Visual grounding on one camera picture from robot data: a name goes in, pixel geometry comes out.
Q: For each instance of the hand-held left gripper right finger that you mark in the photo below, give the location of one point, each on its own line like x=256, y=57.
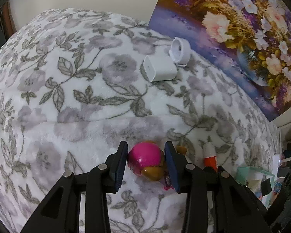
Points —
x=172, y=168

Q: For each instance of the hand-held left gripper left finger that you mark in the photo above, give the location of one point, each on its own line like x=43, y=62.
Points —
x=120, y=168

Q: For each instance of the pink and gold ball toy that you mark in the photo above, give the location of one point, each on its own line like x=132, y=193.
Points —
x=145, y=157

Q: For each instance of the black power adapter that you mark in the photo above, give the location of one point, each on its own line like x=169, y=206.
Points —
x=266, y=187

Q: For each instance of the teal shallow box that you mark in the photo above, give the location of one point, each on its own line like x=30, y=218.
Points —
x=245, y=174

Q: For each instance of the orange glue stick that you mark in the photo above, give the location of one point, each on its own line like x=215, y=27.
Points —
x=209, y=160

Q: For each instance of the floral grey white blanket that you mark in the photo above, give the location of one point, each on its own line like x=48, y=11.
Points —
x=63, y=102

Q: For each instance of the small white plastic case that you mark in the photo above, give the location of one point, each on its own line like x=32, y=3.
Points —
x=160, y=68

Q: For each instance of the white round cap holder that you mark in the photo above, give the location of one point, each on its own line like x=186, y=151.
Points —
x=180, y=52

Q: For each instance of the flower painting wall poster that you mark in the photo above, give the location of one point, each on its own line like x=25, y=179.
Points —
x=208, y=41

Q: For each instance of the brown wooden rail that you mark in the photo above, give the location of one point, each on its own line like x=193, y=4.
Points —
x=7, y=19

